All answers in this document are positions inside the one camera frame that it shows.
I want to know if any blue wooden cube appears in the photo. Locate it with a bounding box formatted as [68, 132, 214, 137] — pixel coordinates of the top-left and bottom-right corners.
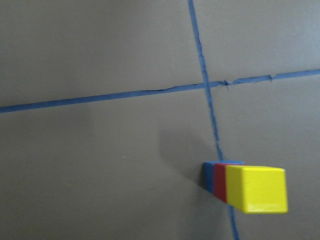
[203, 160, 244, 194]

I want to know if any red wooden cube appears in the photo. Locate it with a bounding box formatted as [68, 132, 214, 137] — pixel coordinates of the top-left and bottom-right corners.
[213, 162, 234, 203]

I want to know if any yellow wooden cube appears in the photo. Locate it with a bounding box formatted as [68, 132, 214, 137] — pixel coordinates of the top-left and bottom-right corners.
[225, 165, 288, 214]

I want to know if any blue tape line lengthwise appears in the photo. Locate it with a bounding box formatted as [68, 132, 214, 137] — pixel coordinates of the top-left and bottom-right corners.
[187, 0, 241, 240]

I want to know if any blue tape line crosswise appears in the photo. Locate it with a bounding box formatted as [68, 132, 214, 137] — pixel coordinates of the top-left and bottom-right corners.
[0, 69, 320, 114]

